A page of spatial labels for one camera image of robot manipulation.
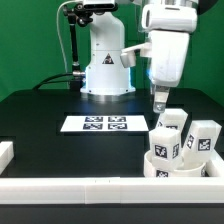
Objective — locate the white marker sheet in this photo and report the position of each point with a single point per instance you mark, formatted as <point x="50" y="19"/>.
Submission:
<point x="113" y="123"/>

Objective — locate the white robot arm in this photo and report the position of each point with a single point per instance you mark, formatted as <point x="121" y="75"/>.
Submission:
<point x="105" y="75"/>

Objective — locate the white U-shaped fence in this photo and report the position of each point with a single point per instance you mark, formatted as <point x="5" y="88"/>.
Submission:
<point x="208" y="189"/>

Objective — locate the white round stool seat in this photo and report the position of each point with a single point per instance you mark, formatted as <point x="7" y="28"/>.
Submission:
<point x="194" y="170"/>

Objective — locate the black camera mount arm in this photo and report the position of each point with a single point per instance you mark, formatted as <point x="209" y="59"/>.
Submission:
<point x="76" y="16"/>

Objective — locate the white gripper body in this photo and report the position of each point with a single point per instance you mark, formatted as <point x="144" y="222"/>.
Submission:
<point x="168" y="27"/>

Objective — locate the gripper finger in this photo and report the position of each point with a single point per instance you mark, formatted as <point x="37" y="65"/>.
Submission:
<point x="161" y="94"/>

